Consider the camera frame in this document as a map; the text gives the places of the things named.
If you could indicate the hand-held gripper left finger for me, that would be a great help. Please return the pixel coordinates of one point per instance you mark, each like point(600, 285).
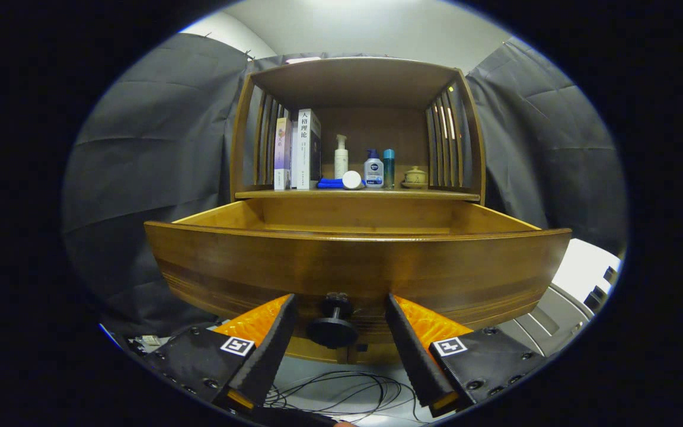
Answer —
point(270, 350)

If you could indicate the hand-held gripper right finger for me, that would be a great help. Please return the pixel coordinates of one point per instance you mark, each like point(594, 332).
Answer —
point(415, 356)

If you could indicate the brown wooden drawer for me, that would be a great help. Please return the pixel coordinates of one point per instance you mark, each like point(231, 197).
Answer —
point(377, 267)

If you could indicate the white tube green label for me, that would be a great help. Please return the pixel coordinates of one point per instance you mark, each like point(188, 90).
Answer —
point(352, 180)

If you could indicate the wooden countertop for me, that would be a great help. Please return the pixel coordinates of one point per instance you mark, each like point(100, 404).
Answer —
point(294, 193)

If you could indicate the brown wooden cabinet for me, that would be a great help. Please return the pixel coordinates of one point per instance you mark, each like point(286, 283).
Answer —
point(353, 80)

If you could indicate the small white power strip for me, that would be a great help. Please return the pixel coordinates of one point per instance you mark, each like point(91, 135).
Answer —
point(150, 340)

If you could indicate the blue folded cloth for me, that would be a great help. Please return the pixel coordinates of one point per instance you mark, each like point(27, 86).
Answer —
point(329, 184)

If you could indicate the beige lidded teacup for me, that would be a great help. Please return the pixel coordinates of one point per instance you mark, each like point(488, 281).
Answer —
point(415, 178)

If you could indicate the white bottle blue label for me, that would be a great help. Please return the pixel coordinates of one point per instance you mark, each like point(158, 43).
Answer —
point(373, 175)

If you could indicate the teal slim bottle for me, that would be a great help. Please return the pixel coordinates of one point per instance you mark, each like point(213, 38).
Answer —
point(389, 169)

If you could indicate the purple book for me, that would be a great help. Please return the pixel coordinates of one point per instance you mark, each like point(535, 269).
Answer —
point(282, 154)

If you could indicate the white thick book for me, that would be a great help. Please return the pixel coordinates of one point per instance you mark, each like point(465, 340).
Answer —
point(303, 154)

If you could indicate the white pump bottle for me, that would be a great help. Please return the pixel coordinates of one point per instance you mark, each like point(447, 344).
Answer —
point(341, 163)

